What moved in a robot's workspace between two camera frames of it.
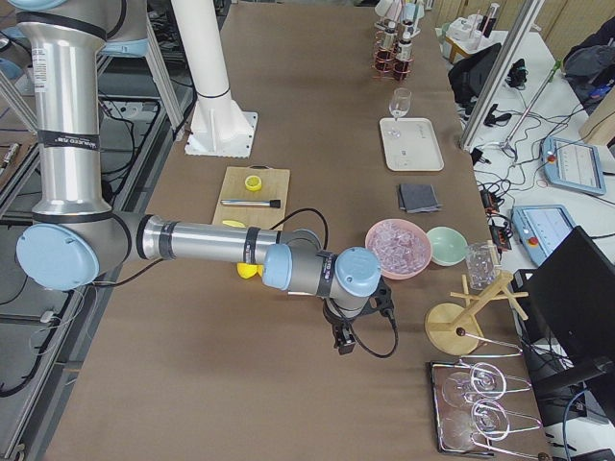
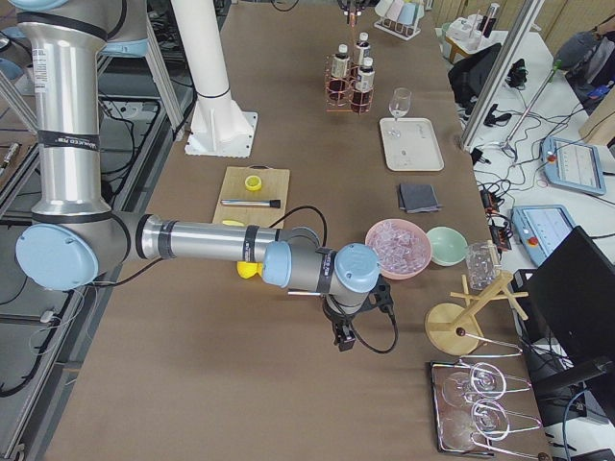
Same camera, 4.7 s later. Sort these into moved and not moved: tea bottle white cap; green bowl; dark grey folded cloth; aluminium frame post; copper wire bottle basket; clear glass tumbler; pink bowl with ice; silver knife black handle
Moved: copper wire bottle basket; tea bottle white cap
Not moved: dark grey folded cloth; silver knife black handle; aluminium frame post; clear glass tumbler; pink bowl with ice; green bowl
